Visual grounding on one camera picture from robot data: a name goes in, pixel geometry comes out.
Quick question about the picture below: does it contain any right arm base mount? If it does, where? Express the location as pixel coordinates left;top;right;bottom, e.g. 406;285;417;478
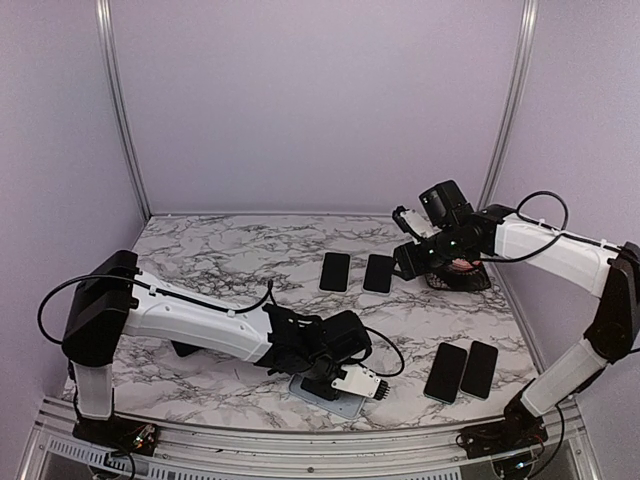
456;399;548;459

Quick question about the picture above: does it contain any black phone case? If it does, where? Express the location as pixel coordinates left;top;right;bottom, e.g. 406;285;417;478
171;341;199;358

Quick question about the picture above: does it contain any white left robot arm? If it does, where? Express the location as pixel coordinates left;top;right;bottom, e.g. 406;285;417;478
62;250;387;445

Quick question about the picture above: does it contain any black smartphone mint edge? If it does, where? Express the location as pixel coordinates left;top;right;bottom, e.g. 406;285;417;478
423;343;467;405

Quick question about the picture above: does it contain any left aluminium frame post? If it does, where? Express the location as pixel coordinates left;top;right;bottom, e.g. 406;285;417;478
95;0;152;223

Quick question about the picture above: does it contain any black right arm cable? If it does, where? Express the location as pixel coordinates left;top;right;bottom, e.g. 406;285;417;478
474;189;571;264

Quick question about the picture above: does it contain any black smartphone green edge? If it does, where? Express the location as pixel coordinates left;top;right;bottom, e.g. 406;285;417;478
460;341;498;400

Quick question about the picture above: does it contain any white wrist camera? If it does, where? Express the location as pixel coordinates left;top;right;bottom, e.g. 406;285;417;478
331;365;390;401
392;206;436;244

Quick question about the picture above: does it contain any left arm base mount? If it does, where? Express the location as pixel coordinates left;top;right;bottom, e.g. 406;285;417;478
72;415;159;457

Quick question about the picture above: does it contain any red white patterned bowl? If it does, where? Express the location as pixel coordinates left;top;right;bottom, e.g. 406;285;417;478
449;259;483;274

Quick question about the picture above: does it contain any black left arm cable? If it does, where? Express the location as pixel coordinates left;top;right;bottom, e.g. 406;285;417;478
37;277;406;379

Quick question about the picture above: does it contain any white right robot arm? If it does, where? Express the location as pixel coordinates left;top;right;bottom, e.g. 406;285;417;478
392;180;639;448

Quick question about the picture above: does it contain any right aluminium frame post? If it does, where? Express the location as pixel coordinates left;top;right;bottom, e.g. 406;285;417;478
477;0;539;209

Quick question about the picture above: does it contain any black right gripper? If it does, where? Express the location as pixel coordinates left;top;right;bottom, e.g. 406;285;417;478
388;225;473;281

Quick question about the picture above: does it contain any black patterned square plate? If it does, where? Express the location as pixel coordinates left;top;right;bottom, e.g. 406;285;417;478
425;265;492;292

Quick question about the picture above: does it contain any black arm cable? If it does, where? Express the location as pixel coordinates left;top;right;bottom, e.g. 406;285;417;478
474;189;571;264
37;277;406;379

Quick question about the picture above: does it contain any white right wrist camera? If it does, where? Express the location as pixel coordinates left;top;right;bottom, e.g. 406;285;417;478
392;206;436;244

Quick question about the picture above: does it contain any aluminium front rail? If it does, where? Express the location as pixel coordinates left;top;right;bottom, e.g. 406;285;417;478
17;400;602;479

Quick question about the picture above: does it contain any aluminium frame post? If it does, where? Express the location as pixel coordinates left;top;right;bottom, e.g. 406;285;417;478
95;0;152;223
477;0;539;209

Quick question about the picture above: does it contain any light blue phone case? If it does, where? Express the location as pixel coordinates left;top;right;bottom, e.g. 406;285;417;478
288;375;365;420

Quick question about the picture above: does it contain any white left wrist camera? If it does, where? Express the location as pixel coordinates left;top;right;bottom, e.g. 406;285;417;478
331;365;390;401

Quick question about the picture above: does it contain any black smartphone teal edge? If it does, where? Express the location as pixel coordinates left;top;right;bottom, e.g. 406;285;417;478
320;253;351;292

